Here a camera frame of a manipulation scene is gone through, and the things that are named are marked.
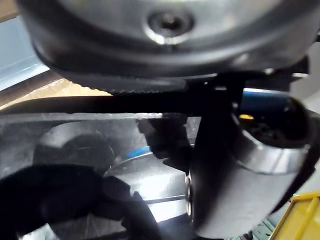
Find black plastic housing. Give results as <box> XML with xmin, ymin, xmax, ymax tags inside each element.
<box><xmin>0</xmin><ymin>95</ymin><xmax>201</xmax><ymax>240</ymax></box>

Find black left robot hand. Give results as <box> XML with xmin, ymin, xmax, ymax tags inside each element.
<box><xmin>14</xmin><ymin>0</ymin><xmax>316</xmax><ymax>238</ymax></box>

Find brown cardboard box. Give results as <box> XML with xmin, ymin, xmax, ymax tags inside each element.
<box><xmin>0</xmin><ymin>76</ymin><xmax>112</xmax><ymax>111</ymax></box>

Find yellow shelf with black posts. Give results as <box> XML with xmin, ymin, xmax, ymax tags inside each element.
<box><xmin>269</xmin><ymin>190</ymin><xmax>320</xmax><ymax>240</ymax></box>

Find grey plastic bin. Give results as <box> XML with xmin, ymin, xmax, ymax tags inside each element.
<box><xmin>0</xmin><ymin>14</ymin><xmax>54</xmax><ymax>92</ymax></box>

